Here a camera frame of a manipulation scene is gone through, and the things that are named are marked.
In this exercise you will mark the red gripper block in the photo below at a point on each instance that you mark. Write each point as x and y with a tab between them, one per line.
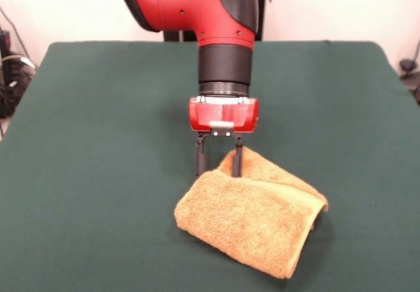
226	115

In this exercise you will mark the orange terry towel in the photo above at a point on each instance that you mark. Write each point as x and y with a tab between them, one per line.
249	216

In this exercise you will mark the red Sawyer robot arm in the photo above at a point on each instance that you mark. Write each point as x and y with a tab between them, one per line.
183	3

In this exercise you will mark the dark green tablecloth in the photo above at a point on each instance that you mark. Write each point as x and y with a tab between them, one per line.
82	174

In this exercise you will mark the black stand base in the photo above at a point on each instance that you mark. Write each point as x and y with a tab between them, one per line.
407	65

